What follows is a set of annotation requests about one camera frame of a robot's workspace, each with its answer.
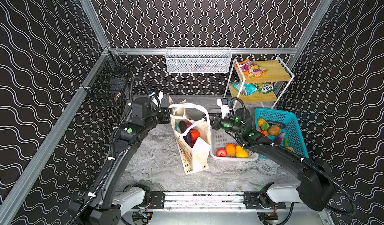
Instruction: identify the purple eggplant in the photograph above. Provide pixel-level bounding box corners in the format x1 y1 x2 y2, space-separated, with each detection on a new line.
274 132 286 146
179 121 192 147

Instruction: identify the red bell pepper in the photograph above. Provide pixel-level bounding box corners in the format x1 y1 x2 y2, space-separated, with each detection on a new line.
190 129 201 144

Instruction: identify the cream canvas grocery bag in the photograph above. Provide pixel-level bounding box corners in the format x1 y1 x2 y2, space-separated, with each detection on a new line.
169 98 212 175

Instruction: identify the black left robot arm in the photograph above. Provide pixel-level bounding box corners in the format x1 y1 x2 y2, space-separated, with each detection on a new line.
68 76 172 225

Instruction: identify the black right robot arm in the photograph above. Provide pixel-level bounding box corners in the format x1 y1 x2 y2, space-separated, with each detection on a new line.
203 97 357 216

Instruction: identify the teal snack bag lower shelf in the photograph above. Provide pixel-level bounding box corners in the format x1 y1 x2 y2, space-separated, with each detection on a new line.
231 82 258 96

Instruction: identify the green white snack bag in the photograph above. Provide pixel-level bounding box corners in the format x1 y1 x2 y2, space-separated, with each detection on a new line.
254 82 276 94

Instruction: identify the orange snack bag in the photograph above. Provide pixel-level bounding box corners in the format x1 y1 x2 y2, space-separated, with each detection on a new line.
235 59 267 78

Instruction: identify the white plastic basket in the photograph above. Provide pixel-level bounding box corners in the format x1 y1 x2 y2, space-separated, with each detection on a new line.
210 108 259 162

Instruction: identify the orange crinkled fruit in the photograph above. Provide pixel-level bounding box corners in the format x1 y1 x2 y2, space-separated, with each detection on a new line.
226 144 237 156

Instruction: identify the red apple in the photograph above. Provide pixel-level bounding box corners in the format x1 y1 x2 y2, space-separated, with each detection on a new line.
216 149 228 158

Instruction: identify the yellow pear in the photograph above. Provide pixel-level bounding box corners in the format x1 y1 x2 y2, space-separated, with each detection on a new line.
236 145 249 159

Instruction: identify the yellow bell pepper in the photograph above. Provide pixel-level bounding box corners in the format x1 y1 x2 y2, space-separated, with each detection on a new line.
257 119 270 132

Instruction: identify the dark green cucumber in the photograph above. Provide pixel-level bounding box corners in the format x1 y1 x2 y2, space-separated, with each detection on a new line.
267 121 286 129

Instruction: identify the brown potato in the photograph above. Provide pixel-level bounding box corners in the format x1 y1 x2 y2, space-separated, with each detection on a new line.
268 125 281 137

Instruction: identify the white wooden two-tier shelf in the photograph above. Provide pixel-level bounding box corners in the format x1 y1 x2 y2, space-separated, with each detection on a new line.
225 57 295 109

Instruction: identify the teal plastic basket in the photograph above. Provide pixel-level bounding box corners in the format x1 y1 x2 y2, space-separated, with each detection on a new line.
255 108 309 158

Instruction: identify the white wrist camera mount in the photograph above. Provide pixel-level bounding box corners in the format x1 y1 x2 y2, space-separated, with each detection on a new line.
217 98 230 119

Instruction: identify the white wire wall basket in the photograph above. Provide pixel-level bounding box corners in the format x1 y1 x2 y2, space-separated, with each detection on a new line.
165 47 232 73

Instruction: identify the black wire wall basket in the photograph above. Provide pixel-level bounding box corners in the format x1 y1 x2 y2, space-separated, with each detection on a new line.
82 46 137 107

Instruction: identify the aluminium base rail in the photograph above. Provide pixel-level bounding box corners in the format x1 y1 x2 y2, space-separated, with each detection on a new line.
144 192 311 212

